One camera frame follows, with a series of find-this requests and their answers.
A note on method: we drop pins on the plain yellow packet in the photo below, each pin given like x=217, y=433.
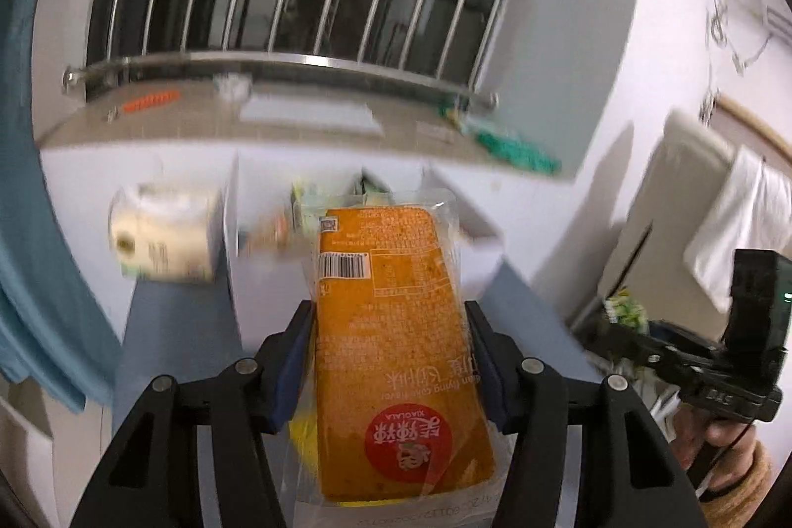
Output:
x=303, y=438

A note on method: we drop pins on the green plastic bag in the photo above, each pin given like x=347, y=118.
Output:
x=520, y=150

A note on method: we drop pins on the white shelf unit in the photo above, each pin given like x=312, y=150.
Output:
x=25, y=460

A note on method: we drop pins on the person's right forearm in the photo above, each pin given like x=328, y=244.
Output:
x=752, y=472

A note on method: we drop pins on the wooden rail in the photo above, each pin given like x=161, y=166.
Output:
x=755, y=123

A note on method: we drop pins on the person's right hand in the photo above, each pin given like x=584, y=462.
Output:
x=705, y=435

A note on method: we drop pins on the white towel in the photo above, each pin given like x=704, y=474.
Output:
x=742, y=219

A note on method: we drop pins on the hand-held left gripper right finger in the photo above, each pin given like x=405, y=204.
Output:
x=492, y=373

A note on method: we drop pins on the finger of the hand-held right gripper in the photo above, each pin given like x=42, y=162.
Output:
x=687, y=339
x=631, y=348

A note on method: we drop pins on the tape roll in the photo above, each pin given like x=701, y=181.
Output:
x=232, y=87

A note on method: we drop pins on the pale plastic bag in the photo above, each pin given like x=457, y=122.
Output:
x=461, y=113

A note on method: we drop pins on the orange cake packet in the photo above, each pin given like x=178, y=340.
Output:
x=390, y=317

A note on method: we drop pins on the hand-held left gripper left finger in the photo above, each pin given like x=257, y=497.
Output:
x=291, y=373

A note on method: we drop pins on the small green snack packet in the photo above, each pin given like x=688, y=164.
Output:
x=626, y=311

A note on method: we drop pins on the beige cushioned chair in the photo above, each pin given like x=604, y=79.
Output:
x=668, y=181

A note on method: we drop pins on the white cardboard box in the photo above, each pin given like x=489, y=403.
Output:
x=272, y=287

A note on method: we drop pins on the blue curtain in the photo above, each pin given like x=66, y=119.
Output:
x=37, y=194

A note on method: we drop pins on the tissue pack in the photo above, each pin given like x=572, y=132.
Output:
x=161, y=231

